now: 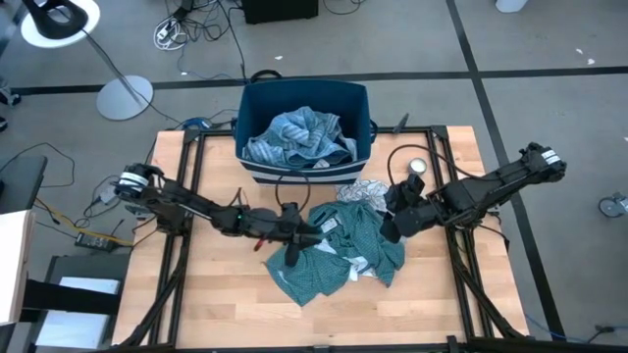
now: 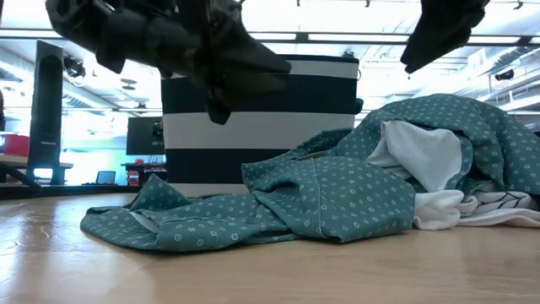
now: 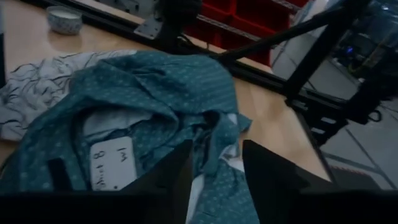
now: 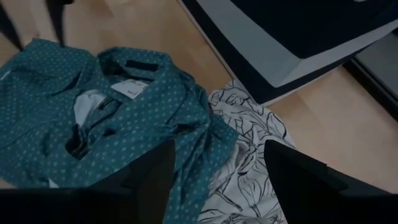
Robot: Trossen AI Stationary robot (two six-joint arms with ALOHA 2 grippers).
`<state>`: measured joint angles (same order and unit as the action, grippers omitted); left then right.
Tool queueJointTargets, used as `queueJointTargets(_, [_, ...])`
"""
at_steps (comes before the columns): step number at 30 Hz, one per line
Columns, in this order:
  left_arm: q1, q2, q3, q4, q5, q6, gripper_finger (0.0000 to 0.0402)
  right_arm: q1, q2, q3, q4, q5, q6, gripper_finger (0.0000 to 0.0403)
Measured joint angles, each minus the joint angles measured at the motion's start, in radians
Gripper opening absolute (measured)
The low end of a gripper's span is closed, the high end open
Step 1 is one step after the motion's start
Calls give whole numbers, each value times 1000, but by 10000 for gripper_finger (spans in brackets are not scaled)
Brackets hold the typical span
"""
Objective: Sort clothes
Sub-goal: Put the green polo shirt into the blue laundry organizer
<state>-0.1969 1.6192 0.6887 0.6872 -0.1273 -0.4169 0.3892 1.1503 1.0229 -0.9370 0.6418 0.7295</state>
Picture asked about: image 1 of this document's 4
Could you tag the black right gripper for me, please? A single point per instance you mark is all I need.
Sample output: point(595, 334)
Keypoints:
point(412, 216)

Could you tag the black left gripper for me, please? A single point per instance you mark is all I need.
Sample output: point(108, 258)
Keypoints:
point(292, 228)

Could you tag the green dotted shirt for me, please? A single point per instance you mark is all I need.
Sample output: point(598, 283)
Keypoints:
point(363, 230)

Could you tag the white grey patterned garment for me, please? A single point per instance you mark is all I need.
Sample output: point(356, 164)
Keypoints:
point(363, 190)

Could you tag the blue striped shirt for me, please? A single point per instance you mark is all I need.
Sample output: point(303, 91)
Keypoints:
point(299, 137)

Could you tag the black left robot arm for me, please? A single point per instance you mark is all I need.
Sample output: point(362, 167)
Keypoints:
point(196, 208)

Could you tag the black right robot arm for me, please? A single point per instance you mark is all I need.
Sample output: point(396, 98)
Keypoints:
point(490, 188)

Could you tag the small round metal tin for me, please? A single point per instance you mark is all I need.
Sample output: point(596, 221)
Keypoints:
point(417, 166)

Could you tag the black clamp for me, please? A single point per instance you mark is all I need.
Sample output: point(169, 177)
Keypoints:
point(402, 123)

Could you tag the navy white-striped fabric basket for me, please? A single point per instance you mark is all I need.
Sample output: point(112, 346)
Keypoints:
point(304, 95)

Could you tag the grey caster wheel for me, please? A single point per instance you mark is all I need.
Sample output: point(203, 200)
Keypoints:
point(612, 206)

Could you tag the grey power brick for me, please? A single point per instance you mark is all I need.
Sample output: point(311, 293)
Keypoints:
point(109, 192)

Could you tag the black power adapter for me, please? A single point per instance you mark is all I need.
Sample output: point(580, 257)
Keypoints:
point(95, 241)

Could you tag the black box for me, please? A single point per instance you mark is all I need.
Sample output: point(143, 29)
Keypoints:
point(279, 10)

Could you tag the dark grey cart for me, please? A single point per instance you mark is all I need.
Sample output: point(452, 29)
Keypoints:
point(88, 267)

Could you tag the white object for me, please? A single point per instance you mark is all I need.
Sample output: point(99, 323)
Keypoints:
point(510, 5)

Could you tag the floor lamp with round base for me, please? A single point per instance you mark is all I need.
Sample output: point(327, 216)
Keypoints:
point(125, 98)

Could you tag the black flat panel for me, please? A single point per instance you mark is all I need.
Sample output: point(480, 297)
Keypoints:
point(22, 184)

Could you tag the black metal table frame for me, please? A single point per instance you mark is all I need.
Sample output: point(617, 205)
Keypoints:
point(463, 284)

